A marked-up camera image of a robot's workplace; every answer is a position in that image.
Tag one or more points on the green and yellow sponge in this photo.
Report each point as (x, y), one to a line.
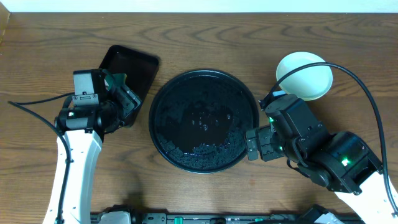
(115, 79)

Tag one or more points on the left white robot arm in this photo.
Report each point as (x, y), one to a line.
(81, 125)

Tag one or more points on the light green plate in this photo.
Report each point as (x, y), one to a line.
(309, 83)

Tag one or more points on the dark rectangular water tray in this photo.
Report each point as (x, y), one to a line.
(140, 68)

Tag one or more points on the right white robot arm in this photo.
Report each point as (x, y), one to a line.
(342, 162)

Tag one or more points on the round black tray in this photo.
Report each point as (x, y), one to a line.
(198, 120)

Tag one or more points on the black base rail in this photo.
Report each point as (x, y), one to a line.
(124, 214)

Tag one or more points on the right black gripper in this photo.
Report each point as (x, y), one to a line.
(263, 136)

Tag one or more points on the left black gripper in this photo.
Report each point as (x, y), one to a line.
(126, 98)

